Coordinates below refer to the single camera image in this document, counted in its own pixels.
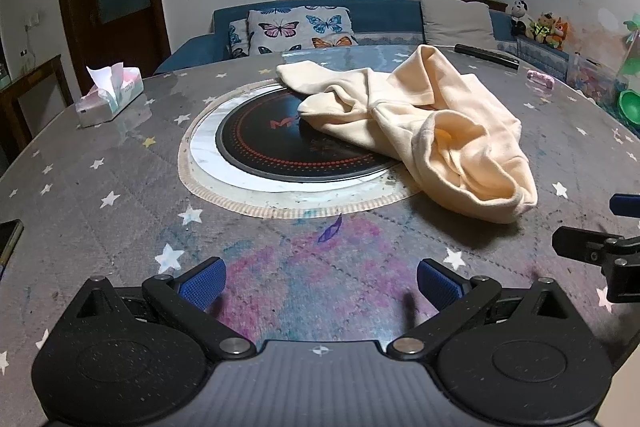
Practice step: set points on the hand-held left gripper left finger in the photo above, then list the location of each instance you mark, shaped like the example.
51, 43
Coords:
202, 282

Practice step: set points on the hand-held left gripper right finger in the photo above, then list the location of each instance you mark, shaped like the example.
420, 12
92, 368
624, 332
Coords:
440, 283

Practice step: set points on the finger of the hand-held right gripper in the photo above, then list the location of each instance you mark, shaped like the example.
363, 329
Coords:
622, 205
595, 249

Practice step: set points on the cream garment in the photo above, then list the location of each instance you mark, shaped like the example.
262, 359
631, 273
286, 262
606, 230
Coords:
435, 127

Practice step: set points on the green plastic toy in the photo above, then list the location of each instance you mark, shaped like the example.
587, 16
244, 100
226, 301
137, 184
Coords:
630, 102

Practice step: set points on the clear plastic storage box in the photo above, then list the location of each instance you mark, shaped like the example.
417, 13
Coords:
592, 77

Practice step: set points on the grey star-print tablecloth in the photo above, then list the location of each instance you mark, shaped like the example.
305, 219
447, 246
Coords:
110, 187

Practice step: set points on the white round cooktop mat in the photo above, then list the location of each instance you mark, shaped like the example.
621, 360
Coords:
205, 142

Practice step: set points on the small pink case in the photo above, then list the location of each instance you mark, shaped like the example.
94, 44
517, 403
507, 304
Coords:
541, 80

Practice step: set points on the black round induction cooktop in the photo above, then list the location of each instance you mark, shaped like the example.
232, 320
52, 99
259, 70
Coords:
280, 142

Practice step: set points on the orange fox plush toy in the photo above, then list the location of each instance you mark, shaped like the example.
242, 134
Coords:
560, 34

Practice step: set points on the stuffed toys group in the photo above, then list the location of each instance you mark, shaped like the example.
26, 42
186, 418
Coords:
542, 27

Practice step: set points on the smartphone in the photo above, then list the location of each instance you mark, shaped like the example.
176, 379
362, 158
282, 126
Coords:
7, 239

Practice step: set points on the black remote control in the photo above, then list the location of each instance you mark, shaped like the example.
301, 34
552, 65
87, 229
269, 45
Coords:
487, 56

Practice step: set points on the tissue box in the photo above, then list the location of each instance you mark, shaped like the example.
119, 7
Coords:
107, 97

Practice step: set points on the panda plush toy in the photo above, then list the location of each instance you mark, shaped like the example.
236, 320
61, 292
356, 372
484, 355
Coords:
520, 14

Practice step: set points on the small butterfly print cushion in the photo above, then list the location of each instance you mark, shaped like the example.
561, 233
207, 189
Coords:
238, 39

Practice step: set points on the beige cushion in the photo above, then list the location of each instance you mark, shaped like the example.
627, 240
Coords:
457, 22

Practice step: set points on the wooden chair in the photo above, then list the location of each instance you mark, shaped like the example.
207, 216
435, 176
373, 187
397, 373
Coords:
30, 102

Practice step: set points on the blue sofa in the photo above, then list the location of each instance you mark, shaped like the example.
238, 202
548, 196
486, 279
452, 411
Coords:
380, 19

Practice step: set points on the large butterfly print cushion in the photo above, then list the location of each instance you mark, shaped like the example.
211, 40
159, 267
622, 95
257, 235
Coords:
300, 29

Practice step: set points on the wall socket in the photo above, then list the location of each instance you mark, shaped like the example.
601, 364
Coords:
33, 20

